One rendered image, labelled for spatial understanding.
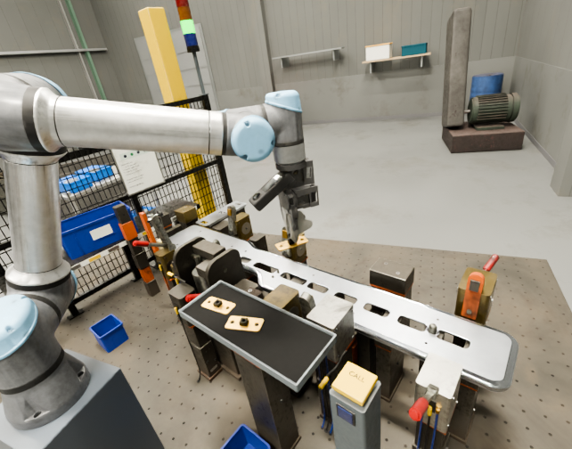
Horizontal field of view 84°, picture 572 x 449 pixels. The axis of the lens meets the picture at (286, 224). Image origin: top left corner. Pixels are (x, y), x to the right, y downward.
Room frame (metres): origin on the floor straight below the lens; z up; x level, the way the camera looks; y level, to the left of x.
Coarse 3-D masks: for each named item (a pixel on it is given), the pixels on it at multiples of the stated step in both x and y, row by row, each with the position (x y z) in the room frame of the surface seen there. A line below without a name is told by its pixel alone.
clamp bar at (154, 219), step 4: (160, 212) 1.16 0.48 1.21; (148, 216) 1.14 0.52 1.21; (152, 216) 1.12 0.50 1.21; (156, 216) 1.13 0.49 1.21; (160, 216) 1.17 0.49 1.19; (148, 220) 1.12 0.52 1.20; (152, 220) 1.13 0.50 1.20; (156, 220) 1.13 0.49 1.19; (152, 224) 1.15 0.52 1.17; (156, 224) 1.13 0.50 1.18; (160, 224) 1.14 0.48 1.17; (156, 228) 1.14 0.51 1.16; (160, 228) 1.13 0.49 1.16; (156, 232) 1.15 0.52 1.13; (160, 232) 1.13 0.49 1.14; (164, 232) 1.14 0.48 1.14; (160, 236) 1.14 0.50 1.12; (164, 236) 1.14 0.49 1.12; (164, 240) 1.13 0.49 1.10; (168, 240) 1.15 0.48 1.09; (168, 244) 1.14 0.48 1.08
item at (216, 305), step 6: (210, 300) 0.64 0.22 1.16; (216, 300) 0.62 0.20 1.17; (222, 300) 0.63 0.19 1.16; (204, 306) 0.62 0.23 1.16; (210, 306) 0.62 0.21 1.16; (216, 306) 0.61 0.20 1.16; (222, 306) 0.61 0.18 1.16; (228, 306) 0.61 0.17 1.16; (222, 312) 0.59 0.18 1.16; (228, 312) 0.59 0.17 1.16
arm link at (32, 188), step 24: (24, 72) 0.66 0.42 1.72; (24, 168) 0.60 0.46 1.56; (48, 168) 0.62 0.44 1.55; (24, 192) 0.60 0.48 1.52; (48, 192) 0.62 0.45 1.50; (24, 216) 0.59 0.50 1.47; (48, 216) 0.61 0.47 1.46; (24, 240) 0.59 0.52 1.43; (48, 240) 0.61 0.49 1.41; (24, 264) 0.58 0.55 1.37; (48, 264) 0.60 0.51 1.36; (24, 288) 0.57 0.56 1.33; (48, 288) 0.58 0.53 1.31; (72, 288) 0.65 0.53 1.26
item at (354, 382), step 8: (344, 368) 0.39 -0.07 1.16; (352, 368) 0.39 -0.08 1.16; (360, 368) 0.39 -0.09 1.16; (344, 376) 0.38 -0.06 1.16; (352, 376) 0.37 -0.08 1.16; (360, 376) 0.37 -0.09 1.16; (368, 376) 0.37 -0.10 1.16; (376, 376) 0.37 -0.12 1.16; (336, 384) 0.36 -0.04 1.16; (344, 384) 0.36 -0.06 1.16; (352, 384) 0.36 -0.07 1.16; (360, 384) 0.36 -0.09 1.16; (368, 384) 0.35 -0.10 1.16; (344, 392) 0.35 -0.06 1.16; (352, 392) 0.34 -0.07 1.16; (360, 392) 0.34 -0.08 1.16; (368, 392) 0.34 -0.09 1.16; (352, 400) 0.34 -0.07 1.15; (360, 400) 0.33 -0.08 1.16
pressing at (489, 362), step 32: (256, 256) 1.08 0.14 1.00; (352, 288) 0.80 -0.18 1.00; (384, 320) 0.64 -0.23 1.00; (416, 320) 0.63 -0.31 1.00; (448, 320) 0.61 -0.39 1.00; (416, 352) 0.52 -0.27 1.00; (448, 352) 0.51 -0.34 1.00; (480, 352) 0.50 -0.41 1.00; (512, 352) 0.49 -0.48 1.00; (480, 384) 0.43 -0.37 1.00
